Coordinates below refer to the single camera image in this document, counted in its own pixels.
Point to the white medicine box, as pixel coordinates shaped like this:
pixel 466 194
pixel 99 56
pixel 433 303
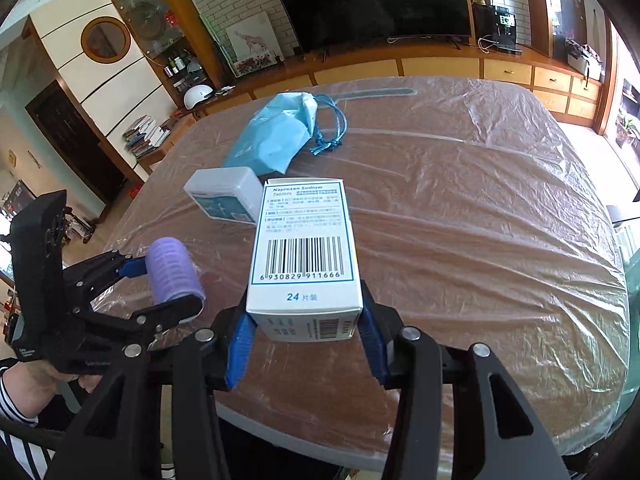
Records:
pixel 305 230

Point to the glass display cabinet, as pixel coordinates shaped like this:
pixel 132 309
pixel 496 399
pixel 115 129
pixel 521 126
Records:
pixel 160 35

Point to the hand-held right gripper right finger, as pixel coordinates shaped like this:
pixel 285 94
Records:
pixel 375 350

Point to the purple hair roller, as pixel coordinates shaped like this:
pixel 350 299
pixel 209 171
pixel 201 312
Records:
pixel 172 270

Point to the dark wooden door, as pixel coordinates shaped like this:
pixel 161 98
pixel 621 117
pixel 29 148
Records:
pixel 70 145

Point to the white printer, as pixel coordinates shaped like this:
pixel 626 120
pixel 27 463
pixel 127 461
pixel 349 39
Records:
pixel 582 62

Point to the giraffe painting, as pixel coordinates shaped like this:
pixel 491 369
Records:
pixel 252 37

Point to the person's left hand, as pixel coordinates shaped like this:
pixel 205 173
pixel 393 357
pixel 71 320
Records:
pixel 35 387

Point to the black coffee machine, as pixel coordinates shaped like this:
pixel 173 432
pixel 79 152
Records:
pixel 506 30

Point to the potted plant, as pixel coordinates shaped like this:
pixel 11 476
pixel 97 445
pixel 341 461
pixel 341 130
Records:
pixel 629 127

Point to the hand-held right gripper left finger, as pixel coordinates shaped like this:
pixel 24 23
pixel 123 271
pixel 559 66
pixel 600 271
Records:
pixel 240 355

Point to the white helmet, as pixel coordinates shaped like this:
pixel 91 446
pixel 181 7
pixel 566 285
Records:
pixel 198 95

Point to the framed flower picture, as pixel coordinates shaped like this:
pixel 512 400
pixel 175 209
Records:
pixel 255 65

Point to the person's left forearm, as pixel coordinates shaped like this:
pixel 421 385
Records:
pixel 12 412

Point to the green leaning pole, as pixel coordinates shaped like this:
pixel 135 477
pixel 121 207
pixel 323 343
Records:
pixel 217 45

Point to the black flat television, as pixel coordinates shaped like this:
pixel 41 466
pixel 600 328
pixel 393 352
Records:
pixel 370 0

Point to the black box appliance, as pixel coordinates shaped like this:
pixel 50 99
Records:
pixel 483 22

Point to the long wooden drawer cabinet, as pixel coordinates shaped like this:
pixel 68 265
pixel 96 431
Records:
pixel 440 67

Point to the stack of books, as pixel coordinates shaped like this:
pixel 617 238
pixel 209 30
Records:
pixel 145 137

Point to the round wooden wall mirror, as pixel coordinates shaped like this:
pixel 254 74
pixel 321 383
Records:
pixel 106 40

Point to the grey flat strip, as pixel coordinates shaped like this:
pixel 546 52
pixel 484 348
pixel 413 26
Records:
pixel 380 95

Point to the small white plastic box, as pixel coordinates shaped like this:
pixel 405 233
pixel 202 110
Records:
pixel 220 190

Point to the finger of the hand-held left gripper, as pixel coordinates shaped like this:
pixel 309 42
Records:
pixel 170 310
pixel 135 266

